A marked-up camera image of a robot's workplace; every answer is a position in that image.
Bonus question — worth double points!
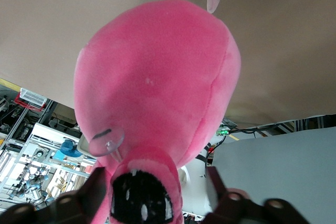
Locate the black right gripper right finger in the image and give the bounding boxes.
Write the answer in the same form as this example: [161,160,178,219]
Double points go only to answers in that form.
[205,166,311,224]

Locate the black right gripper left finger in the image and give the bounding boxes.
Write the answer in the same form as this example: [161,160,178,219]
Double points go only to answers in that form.
[0,166,109,224]

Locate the hot pink round plush toy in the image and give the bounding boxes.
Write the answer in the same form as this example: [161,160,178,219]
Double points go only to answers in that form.
[73,0,242,224]

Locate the red and white basket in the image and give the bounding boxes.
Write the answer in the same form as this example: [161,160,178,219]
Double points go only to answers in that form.
[14,87,48,112]

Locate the aluminium frame workbench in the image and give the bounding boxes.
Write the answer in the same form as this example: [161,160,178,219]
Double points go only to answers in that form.
[0,77,98,209]

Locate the thin black floor cable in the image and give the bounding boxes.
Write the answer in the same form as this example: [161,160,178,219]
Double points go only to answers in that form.
[225,123,293,136]

